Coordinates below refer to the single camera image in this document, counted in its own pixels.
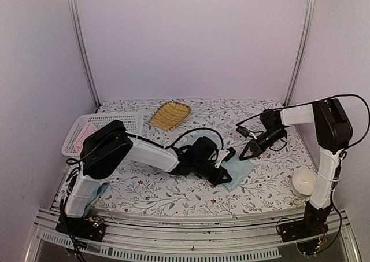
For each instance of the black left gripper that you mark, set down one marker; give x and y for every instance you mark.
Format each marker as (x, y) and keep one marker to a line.
(218, 180)

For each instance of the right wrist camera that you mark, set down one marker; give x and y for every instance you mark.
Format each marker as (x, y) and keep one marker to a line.
(243, 131)

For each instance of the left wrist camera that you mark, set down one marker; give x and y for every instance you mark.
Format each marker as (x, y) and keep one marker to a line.
(224, 155)

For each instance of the pink rolled towel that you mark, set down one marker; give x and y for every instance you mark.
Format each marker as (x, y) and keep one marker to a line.
(87, 130)

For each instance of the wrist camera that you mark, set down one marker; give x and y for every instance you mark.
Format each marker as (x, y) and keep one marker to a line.
(243, 131)
(224, 155)

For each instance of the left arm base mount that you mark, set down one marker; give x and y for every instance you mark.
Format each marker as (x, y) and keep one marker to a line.
(91, 228)

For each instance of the aluminium frame post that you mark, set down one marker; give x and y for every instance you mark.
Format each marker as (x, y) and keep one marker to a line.
(77, 26)
(303, 41)

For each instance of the blue cartoon print towel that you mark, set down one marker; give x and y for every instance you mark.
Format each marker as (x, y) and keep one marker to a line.
(98, 192)

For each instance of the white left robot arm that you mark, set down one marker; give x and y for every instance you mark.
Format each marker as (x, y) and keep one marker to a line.
(106, 148)

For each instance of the floral patterned table mat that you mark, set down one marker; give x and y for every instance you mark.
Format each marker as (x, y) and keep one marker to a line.
(138, 188)

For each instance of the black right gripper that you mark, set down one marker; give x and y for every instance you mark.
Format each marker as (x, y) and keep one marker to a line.
(258, 148)

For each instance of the white bowl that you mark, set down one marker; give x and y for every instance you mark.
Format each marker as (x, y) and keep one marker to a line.
(303, 182)

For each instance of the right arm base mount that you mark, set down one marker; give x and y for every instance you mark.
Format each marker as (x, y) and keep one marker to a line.
(314, 222)

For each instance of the right aluminium frame post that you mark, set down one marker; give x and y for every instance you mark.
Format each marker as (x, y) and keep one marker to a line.
(303, 41)

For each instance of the woven bamboo tray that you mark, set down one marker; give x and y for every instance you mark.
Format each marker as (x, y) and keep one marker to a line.
(169, 115)

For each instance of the left aluminium frame post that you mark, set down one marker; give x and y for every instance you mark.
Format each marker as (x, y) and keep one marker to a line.
(77, 26)

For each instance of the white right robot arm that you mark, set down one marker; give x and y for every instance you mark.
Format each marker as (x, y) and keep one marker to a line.
(333, 133)

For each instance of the light blue towel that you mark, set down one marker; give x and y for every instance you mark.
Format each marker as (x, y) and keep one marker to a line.
(238, 170)

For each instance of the aluminium front rail frame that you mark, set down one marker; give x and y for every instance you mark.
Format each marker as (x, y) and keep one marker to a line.
(252, 237)

